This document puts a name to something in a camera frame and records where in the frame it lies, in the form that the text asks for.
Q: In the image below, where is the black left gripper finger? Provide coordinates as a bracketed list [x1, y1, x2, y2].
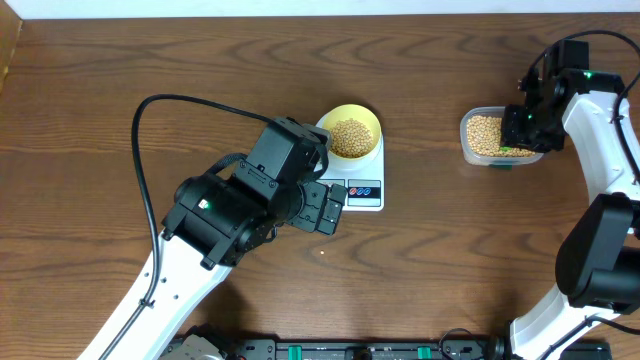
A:
[287, 182, 331, 232]
[316, 184, 347, 235]

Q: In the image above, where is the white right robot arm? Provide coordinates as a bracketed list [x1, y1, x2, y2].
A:
[484, 33, 639, 359]

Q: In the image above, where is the white digital kitchen scale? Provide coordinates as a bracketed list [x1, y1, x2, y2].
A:
[321, 137, 385, 212]

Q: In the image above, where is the yellow plastic bowl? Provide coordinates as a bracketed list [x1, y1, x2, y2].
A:
[319, 104, 383, 160]

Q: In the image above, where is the clear container of soybeans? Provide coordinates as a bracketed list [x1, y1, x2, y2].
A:
[460, 106, 543, 168]

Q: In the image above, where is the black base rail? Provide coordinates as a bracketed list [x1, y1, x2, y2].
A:
[159, 324, 614, 360]

